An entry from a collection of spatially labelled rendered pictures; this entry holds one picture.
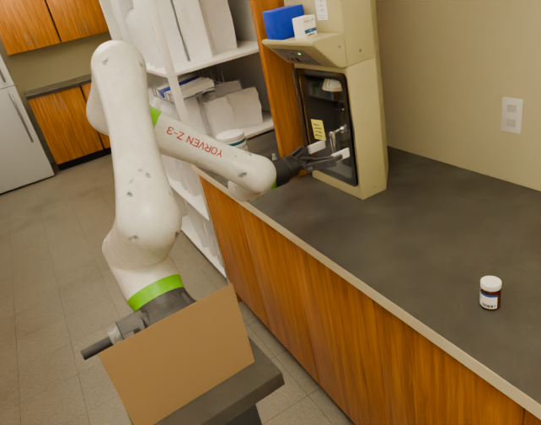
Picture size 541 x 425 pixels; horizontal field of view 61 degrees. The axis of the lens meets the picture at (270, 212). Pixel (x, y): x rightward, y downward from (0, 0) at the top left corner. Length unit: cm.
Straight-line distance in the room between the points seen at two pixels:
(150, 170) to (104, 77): 26
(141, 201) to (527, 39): 120
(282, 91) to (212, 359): 111
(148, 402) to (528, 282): 92
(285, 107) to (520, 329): 114
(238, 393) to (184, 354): 15
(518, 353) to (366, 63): 94
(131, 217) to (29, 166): 537
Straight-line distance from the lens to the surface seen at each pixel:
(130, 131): 101
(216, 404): 105
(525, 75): 163
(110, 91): 108
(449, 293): 122
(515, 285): 126
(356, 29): 151
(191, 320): 96
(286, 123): 184
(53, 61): 677
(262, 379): 106
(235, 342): 104
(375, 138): 162
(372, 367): 156
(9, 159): 622
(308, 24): 152
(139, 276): 102
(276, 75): 179
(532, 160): 170
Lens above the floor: 171
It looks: 27 degrees down
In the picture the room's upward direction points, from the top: 12 degrees counter-clockwise
